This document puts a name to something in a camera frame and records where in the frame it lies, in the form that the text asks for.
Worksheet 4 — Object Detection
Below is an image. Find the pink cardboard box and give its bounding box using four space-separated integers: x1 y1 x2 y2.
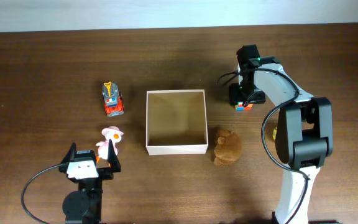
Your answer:
145 90 209 156

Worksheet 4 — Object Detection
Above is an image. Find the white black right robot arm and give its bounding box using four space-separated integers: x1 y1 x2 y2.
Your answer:
227 45 334 223

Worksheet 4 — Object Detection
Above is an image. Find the yellow ball with letters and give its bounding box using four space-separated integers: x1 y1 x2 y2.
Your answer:
272 126 277 141

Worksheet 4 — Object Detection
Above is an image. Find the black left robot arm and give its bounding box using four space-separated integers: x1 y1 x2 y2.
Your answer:
59 141 121 224

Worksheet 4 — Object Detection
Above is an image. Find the brown plush capybara toy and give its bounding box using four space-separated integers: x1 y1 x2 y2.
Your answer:
214 129 242 166

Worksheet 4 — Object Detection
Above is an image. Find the red grey toy truck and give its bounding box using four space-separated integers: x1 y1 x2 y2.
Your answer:
102 82 124 117

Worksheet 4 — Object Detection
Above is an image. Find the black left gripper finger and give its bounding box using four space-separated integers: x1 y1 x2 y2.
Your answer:
107 139 121 173
58 142 76 172

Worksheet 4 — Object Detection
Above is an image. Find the pink duck toy with hat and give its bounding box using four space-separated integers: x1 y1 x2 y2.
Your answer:
96 126 124 162

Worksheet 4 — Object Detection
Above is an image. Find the multicolour puzzle cube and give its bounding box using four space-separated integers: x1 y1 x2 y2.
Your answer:
235 104 253 111

